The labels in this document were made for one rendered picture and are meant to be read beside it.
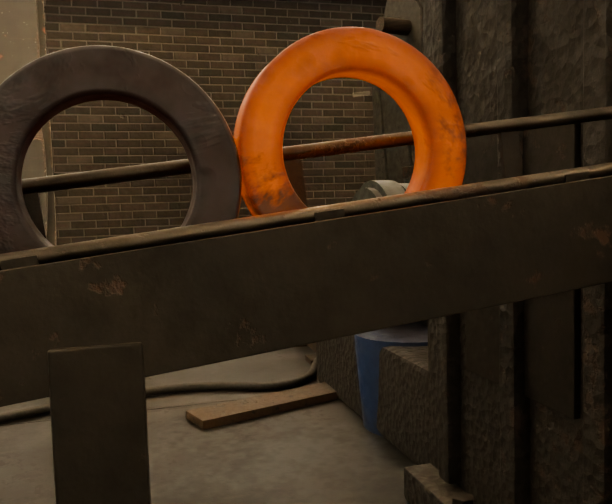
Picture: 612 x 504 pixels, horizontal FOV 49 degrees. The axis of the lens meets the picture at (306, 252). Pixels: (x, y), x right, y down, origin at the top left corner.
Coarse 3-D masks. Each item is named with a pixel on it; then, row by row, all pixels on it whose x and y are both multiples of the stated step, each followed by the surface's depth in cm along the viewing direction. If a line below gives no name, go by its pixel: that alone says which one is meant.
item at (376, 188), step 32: (384, 192) 181; (320, 352) 225; (352, 352) 193; (384, 352) 170; (416, 352) 162; (352, 384) 195; (384, 384) 170; (416, 384) 152; (384, 416) 171; (416, 416) 152; (416, 448) 153
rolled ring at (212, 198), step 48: (96, 48) 45; (0, 96) 43; (48, 96) 44; (96, 96) 46; (144, 96) 46; (192, 96) 47; (0, 144) 43; (192, 144) 47; (0, 192) 44; (192, 192) 50; (240, 192) 48; (0, 240) 44
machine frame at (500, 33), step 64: (448, 0) 120; (512, 0) 99; (576, 0) 89; (448, 64) 120; (512, 64) 100; (576, 64) 90; (576, 128) 89; (448, 320) 124; (512, 320) 102; (576, 320) 91; (448, 384) 125; (512, 384) 103; (576, 384) 92; (448, 448) 125; (512, 448) 104; (576, 448) 93
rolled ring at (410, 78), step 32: (320, 32) 49; (352, 32) 50; (384, 32) 51; (288, 64) 49; (320, 64) 49; (352, 64) 50; (384, 64) 51; (416, 64) 51; (256, 96) 48; (288, 96) 49; (416, 96) 52; (448, 96) 52; (256, 128) 48; (416, 128) 54; (448, 128) 52; (256, 160) 48; (416, 160) 55; (448, 160) 53; (256, 192) 49; (288, 192) 49
